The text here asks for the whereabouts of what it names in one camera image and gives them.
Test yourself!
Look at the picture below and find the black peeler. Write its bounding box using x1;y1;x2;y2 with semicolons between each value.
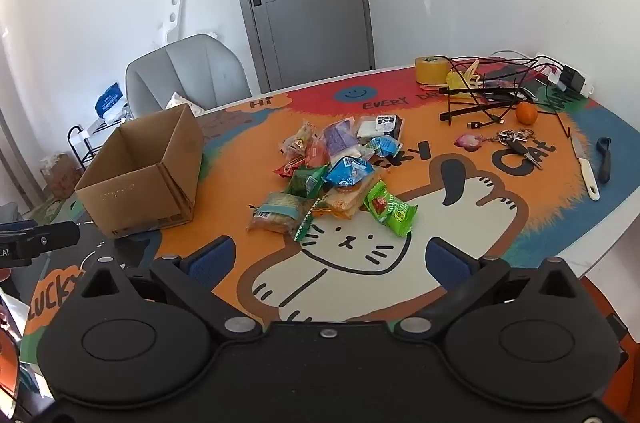
596;136;613;185

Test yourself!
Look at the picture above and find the orange rice cracker packet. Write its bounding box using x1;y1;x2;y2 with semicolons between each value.
315;183;373;220

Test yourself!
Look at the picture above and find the purple snack packet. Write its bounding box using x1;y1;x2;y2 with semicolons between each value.
322;119;358;156

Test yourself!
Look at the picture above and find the black shoe rack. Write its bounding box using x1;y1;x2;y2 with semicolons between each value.
67;118;128;169

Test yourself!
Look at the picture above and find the black and white snack packet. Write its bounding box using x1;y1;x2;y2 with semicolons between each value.
356;114;403;141

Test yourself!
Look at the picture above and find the pink keychain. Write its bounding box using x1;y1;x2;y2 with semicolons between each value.
454;132;485;151

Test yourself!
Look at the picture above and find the green snack packet red label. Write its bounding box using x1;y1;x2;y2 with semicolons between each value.
362;180;418;238

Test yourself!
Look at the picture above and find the bunch of keys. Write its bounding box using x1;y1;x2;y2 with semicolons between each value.
482;129;543;171

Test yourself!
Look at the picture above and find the green rug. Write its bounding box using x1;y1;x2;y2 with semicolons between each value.
27;198;83;224

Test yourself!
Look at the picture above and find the white power strip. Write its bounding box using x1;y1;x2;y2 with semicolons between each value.
535;53;593;96

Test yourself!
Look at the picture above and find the dark green snack packet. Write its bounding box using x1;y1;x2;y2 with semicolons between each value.
286;166;328;199

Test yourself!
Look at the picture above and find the white dotted pillow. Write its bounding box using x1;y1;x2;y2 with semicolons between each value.
165;92;203;115

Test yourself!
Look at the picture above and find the grey chair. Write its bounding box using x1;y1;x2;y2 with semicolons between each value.
125;34;252;119

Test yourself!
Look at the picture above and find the white knife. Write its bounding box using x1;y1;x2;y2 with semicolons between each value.
571;134;601;201

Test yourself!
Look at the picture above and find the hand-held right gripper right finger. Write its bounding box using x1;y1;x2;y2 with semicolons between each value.
395;237;583;339

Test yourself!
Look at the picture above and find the clear snack packet teal band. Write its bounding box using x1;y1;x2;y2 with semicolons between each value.
246;192;313;235

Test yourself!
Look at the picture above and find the yellow tape roll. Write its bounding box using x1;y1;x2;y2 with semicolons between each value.
414;56;451;85

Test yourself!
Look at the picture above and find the small blue snack packet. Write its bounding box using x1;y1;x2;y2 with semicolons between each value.
367;136;403;159

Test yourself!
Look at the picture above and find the black charger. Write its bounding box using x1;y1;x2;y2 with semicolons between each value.
559;64;588;93

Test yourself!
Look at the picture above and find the blue plastic bag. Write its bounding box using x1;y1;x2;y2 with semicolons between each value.
95;82;123;114

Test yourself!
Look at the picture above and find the brown floor carton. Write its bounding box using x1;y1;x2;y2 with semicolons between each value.
40;153;81;199

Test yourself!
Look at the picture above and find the brown cardboard box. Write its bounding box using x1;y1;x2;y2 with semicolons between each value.
74;104;205;238

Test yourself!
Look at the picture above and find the yellow clip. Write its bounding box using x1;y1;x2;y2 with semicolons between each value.
446;59;483;91

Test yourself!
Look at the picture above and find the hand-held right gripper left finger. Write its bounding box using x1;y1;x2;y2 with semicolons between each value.
75;235;263;341

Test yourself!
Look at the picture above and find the black wire stand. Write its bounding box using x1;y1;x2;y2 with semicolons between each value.
439;57;576;139

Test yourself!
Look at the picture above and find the pale yellow snack packet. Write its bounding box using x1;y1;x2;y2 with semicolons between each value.
279;122;318;154

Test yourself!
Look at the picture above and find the large blue snack packet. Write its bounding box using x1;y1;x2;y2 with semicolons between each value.
325;156;376;188

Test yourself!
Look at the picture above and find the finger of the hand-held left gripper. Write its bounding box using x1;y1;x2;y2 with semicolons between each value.
22;222;81;254

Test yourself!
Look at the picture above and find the black usb cable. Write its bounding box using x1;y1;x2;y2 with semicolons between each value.
467;110;506;129

